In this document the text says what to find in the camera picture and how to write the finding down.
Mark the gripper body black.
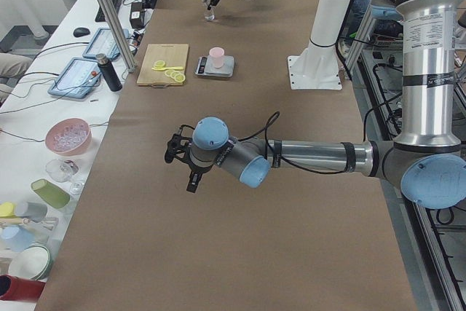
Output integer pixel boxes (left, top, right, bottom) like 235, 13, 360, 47
164, 125, 210, 174

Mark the pink plastic cup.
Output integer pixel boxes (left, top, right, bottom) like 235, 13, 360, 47
209, 47, 224, 68

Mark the digital kitchen scale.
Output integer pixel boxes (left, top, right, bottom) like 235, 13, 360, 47
194, 55, 235, 79

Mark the green cup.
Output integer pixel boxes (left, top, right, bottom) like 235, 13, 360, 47
31, 178, 71, 209

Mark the grey cup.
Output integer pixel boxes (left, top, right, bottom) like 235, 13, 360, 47
14, 201, 48, 222

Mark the yellow cup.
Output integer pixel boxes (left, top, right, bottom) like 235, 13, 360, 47
0, 202, 15, 218

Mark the light blue cup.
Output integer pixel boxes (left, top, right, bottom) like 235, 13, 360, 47
1, 225, 35, 252

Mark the red cylinder cup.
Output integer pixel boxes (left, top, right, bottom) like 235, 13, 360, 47
1, 275, 46, 302

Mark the wooden cutting board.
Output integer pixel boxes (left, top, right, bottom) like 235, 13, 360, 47
136, 44, 189, 87

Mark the yellow plastic knife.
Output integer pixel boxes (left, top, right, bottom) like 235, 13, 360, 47
151, 66, 184, 71

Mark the lemon slice right top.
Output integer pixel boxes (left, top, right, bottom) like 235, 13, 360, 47
153, 60, 166, 69

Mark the black thermos bottle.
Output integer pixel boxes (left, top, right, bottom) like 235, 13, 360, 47
95, 53, 122, 92

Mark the black keyboard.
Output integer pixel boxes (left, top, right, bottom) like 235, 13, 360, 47
95, 0, 125, 23

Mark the pink bowl with ice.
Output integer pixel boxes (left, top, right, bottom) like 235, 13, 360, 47
45, 118, 92, 156

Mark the wine glass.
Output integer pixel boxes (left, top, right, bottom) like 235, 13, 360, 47
45, 159, 85, 196

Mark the teach pendant near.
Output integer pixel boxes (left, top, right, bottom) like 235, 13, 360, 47
47, 58, 101, 100

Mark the teach pendant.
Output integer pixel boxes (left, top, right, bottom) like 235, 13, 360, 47
47, 58, 101, 100
82, 28, 119, 60

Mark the teach pendant far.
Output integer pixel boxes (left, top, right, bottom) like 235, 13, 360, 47
82, 28, 119, 60

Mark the black computer mouse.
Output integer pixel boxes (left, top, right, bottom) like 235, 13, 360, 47
73, 27, 90, 38

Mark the green rimmed white bowl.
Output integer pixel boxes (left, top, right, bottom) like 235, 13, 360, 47
8, 245, 53, 280

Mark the white camera pole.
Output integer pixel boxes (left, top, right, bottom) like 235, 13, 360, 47
288, 0, 350, 90

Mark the aluminium frame post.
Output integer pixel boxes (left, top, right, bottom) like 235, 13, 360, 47
98, 0, 136, 73

